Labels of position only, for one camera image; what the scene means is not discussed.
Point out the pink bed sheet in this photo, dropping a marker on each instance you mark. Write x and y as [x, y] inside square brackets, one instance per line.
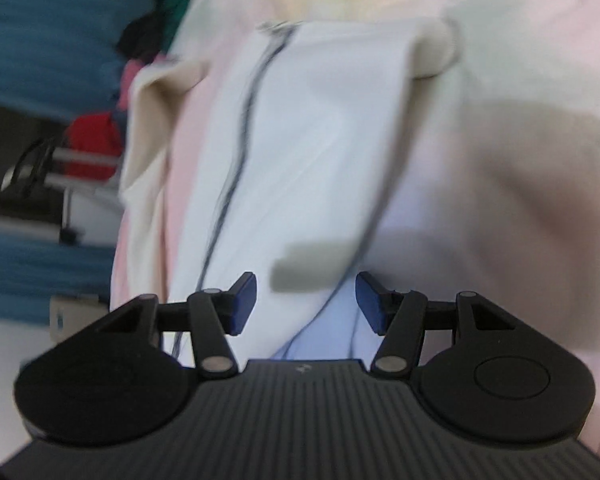
[530, 50]

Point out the red cloth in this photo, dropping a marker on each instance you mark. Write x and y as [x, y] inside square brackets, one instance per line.
[92, 137]

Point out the black cloth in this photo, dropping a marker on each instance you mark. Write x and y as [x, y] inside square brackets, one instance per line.
[142, 35]

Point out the white garment with dark stripe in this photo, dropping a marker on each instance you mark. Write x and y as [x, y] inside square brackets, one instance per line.
[310, 160]

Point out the green cloth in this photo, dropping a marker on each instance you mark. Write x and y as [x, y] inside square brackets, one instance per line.
[180, 5]

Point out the beige box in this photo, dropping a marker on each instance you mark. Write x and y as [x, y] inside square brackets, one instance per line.
[72, 317]

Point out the blue striped cloth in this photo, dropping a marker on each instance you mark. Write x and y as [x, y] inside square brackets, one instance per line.
[45, 25]

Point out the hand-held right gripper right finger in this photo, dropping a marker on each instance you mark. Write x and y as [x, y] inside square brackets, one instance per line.
[370, 305]

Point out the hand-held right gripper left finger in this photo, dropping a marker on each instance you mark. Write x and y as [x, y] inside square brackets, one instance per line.
[242, 305]

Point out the small pink cloth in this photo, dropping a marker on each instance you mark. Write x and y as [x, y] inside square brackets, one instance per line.
[130, 80]

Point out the metal rack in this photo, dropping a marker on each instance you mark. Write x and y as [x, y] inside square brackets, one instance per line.
[50, 165]

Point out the cream cloth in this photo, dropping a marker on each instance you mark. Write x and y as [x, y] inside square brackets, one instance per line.
[147, 125]

